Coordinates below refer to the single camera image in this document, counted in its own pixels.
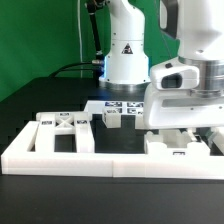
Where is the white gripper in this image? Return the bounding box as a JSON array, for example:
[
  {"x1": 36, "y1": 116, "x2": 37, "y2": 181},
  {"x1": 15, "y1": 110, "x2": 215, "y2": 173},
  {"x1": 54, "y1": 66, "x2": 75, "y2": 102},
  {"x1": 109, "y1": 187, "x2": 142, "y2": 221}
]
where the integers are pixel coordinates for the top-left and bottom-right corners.
[{"x1": 143, "y1": 62, "x2": 224, "y2": 129}]

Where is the white chair seat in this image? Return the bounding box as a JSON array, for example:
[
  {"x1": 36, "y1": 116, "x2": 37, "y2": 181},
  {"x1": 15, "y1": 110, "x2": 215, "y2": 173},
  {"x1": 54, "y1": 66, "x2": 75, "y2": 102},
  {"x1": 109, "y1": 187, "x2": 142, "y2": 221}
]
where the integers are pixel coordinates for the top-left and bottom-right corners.
[{"x1": 144, "y1": 129, "x2": 210, "y2": 157}]

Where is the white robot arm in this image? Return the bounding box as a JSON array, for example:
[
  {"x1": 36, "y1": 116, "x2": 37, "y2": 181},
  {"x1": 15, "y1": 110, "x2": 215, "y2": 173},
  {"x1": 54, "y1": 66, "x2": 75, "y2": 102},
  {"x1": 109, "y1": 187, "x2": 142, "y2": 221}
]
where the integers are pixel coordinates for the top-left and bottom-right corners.
[{"x1": 86, "y1": 0, "x2": 224, "y2": 129}]

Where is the white sheet with markers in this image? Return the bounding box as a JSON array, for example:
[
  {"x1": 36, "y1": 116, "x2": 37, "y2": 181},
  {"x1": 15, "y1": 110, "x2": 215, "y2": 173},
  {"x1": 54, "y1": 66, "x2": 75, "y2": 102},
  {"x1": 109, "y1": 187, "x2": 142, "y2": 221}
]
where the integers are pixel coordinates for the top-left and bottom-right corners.
[{"x1": 84, "y1": 100, "x2": 144, "y2": 115}]

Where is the white cable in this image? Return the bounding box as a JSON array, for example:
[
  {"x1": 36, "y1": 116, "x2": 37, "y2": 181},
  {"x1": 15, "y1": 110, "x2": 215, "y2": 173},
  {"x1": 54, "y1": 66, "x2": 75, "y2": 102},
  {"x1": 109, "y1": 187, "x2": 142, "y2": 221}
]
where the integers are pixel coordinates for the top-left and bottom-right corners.
[{"x1": 77, "y1": 0, "x2": 84, "y2": 79}]

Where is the black cable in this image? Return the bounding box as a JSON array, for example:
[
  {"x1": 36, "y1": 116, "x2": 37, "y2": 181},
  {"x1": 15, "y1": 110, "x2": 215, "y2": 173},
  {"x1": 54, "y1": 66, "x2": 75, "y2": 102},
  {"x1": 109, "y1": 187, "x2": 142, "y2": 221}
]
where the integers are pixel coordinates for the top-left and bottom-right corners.
[{"x1": 49, "y1": 60, "x2": 105, "y2": 78}]

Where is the white chair back frame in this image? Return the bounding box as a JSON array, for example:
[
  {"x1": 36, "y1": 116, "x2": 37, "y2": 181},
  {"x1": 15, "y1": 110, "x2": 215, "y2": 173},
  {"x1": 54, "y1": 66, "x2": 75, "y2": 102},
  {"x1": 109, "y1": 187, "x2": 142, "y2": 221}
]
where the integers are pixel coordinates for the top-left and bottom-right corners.
[{"x1": 35, "y1": 111, "x2": 95, "y2": 153}]

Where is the white U-shaped fence frame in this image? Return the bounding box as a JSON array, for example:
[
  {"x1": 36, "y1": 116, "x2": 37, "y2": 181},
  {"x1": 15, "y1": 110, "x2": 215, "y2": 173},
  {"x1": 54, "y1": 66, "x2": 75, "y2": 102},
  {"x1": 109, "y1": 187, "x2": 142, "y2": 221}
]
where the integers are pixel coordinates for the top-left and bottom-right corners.
[{"x1": 1, "y1": 121, "x2": 224, "y2": 180}]

